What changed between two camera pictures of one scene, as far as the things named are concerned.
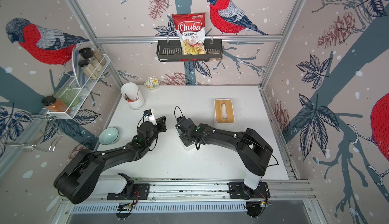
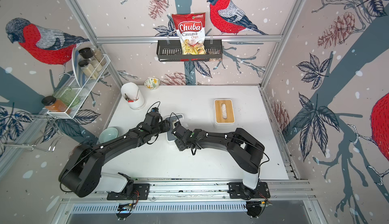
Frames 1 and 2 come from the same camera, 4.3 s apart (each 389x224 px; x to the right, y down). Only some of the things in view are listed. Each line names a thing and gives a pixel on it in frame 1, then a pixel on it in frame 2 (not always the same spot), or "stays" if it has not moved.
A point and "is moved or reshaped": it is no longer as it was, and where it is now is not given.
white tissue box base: (193, 143) is moved or reshaped
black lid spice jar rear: (87, 53) stays
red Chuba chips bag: (191, 28) stays
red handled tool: (127, 98) stays
